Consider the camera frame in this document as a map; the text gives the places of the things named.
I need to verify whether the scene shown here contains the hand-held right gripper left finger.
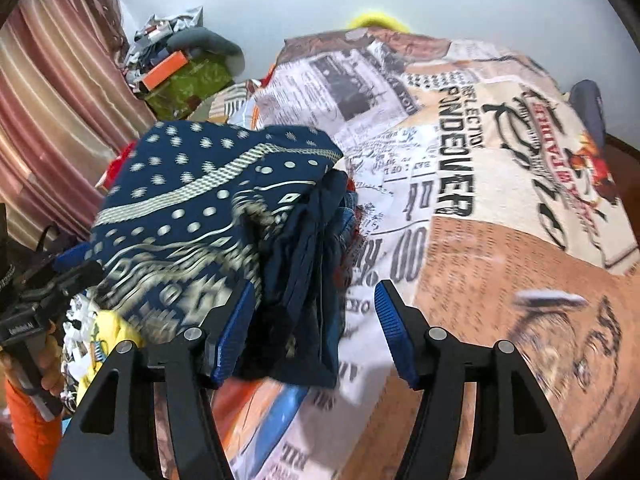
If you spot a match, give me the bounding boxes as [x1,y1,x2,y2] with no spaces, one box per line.
[50,284,259,480]

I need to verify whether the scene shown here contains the person's left forearm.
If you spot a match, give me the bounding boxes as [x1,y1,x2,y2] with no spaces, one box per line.
[0,375,63,476]

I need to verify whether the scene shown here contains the red cloth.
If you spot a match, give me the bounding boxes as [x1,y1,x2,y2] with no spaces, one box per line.
[97,140,138,188]

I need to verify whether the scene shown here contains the green bag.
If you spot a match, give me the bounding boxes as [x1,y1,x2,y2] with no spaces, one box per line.
[145,55,236,121]

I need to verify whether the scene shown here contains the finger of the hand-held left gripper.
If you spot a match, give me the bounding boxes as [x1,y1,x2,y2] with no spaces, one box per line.
[52,254,106,292]

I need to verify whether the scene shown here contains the newspaper print blanket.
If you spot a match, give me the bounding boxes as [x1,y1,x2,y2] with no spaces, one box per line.
[150,27,640,480]

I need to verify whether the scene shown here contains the navy white patterned cloth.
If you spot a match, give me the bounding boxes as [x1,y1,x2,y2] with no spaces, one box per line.
[90,121,345,343]

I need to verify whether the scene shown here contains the striped pink curtain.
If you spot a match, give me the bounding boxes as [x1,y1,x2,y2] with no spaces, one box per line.
[0,0,158,251]

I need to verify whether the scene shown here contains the yellow round object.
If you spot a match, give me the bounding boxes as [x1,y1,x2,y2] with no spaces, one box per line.
[347,8,411,32]

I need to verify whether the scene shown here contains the grey cushion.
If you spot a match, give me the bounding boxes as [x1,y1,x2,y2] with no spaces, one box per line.
[167,27,246,73]

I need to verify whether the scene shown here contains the dark blue pillow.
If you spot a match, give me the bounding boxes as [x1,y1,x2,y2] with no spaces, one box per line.
[567,80,608,148]

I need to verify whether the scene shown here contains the orange box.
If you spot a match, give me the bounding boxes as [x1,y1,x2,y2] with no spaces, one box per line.
[140,51,191,92]

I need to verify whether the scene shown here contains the dark navy garment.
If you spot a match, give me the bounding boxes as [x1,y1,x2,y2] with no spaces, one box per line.
[240,170,358,388]

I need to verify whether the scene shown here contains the white printed cloth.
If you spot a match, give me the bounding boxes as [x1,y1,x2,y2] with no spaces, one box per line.
[60,287,108,411]

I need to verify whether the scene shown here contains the yellow printed cloth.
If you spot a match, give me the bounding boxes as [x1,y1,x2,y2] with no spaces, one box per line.
[75,310,146,403]

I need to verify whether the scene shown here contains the person's left hand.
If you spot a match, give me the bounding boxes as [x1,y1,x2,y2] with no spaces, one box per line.
[0,322,68,396]

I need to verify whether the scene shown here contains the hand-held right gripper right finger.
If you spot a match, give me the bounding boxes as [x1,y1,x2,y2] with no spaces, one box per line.
[374,280,584,480]

